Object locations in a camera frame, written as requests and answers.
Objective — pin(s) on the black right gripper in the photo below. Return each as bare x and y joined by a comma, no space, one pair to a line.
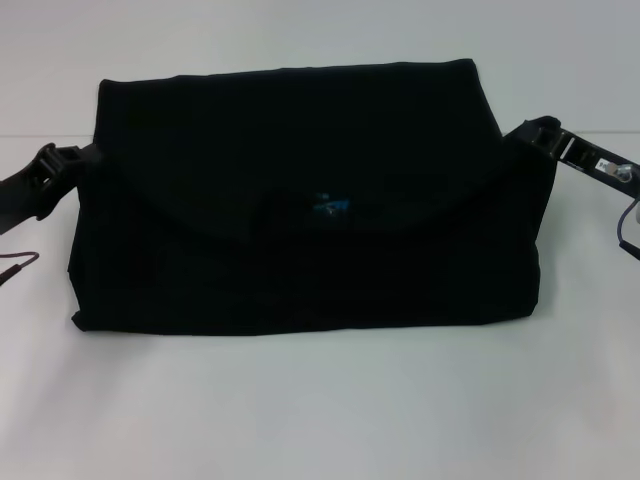
605,167

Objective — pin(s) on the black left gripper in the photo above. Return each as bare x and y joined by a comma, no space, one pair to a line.
17,200

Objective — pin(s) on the black shirt with FREE print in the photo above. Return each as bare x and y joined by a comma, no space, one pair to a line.
300,225

